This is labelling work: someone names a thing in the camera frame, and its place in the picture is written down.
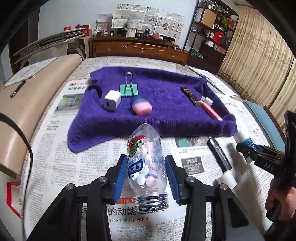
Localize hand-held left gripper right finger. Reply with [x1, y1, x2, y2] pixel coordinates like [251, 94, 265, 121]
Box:
[165, 155, 266, 241]

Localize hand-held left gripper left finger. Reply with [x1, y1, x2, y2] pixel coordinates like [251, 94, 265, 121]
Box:
[26, 154, 129, 241]

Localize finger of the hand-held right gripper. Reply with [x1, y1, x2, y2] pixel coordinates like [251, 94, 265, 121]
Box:
[236, 142, 281, 164]
[259, 144, 287, 155]

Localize white bottle with blue label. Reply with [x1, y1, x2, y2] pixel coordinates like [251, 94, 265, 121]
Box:
[233, 130, 263, 164]

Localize clear plastic tablet bottle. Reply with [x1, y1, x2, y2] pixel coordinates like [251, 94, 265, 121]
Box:
[127, 123, 170, 212]

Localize pink pen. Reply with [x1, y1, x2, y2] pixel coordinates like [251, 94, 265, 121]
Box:
[201, 100, 223, 121]

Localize pink jar with blue lid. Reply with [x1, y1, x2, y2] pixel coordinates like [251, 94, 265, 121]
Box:
[130, 97, 152, 116]

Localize black patterned lighter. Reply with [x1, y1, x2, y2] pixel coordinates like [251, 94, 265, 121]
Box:
[181, 86, 202, 107]

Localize white USB charger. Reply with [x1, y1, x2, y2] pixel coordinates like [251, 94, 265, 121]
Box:
[103, 90, 122, 112]

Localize green binder clip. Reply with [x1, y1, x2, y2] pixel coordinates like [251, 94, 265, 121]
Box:
[119, 72, 139, 98]

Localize person's right hand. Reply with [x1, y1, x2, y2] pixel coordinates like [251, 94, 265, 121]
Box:
[266, 182, 296, 221]

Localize black tube with white cap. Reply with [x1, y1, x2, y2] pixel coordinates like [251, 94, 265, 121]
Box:
[206, 137, 237, 189]

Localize blue chair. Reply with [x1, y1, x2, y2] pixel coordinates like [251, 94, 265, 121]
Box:
[243, 100, 288, 152]

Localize purple towel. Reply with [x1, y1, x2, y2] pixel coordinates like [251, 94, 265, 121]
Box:
[68, 66, 238, 153]

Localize folded newspaper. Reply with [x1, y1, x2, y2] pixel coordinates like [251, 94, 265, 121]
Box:
[188, 65, 238, 98]

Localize beige patterned curtain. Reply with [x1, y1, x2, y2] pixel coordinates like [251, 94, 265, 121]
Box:
[218, 6, 296, 121]

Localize dark wooden shelf unit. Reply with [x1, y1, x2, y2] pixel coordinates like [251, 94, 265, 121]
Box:
[185, 0, 240, 76]

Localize beige wooden side table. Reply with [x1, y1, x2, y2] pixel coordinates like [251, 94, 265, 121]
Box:
[0, 54, 82, 180]

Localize floral patterned table cover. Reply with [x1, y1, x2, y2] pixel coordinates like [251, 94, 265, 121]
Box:
[67, 57, 232, 93]

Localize brown wooden television cabinet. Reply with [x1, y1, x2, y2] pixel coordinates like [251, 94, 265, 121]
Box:
[89, 36, 189, 66]

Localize brown cardboard box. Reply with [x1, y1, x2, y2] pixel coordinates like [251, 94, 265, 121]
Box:
[201, 8, 217, 29]

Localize black pen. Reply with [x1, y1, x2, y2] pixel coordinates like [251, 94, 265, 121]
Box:
[10, 80, 26, 98]

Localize white printed paper sheet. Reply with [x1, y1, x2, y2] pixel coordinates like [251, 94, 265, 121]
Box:
[3, 56, 58, 88]

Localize dark tea tray set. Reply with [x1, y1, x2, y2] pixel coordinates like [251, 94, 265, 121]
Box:
[137, 28, 176, 44]

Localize newspaper sheets over television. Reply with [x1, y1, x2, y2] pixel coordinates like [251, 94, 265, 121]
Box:
[111, 3, 185, 39]

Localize white wrapped bouquet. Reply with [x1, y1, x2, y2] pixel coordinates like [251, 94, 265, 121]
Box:
[126, 20, 138, 38]

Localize red gift boxes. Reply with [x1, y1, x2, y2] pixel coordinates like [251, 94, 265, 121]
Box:
[63, 24, 89, 36]

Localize grey folding cots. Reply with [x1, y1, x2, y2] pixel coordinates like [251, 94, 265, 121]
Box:
[13, 28, 85, 69]

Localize dark wooden door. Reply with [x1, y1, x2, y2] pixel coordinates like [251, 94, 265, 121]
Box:
[8, 19, 29, 75]

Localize black cable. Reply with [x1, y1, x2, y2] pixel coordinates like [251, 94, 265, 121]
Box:
[0, 113, 35, 218]

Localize white wall certificate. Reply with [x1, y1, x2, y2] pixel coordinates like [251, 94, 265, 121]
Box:
[96, 13, 112, 24]

